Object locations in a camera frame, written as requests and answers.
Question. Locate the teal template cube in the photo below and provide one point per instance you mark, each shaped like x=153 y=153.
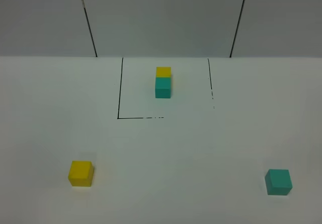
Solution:
x=163 y=88

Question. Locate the yellow template cube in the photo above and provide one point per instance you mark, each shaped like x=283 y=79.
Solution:
x=163 y=72

